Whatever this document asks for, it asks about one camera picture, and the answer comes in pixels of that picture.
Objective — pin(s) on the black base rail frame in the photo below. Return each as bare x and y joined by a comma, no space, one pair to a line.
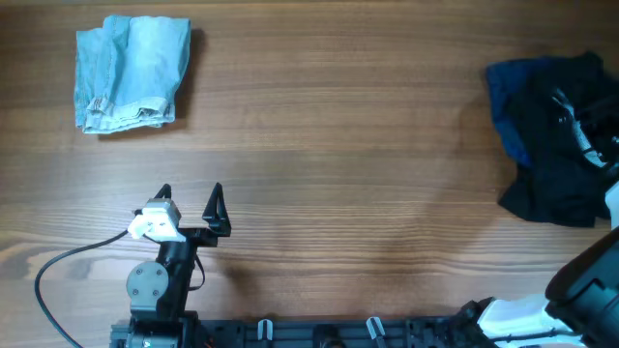
410,333

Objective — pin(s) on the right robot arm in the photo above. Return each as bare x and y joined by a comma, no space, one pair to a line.
579,307

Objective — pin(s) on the black shorts with snap button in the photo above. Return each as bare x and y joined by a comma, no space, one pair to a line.
567,118

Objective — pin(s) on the light blue folded denim shorts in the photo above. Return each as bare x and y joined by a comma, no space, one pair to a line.
127,72

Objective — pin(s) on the blue crumpled garment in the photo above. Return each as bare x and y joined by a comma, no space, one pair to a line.
503,79

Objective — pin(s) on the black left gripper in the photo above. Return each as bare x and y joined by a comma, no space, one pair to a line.
218,221

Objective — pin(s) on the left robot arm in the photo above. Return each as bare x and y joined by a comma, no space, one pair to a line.
159,289

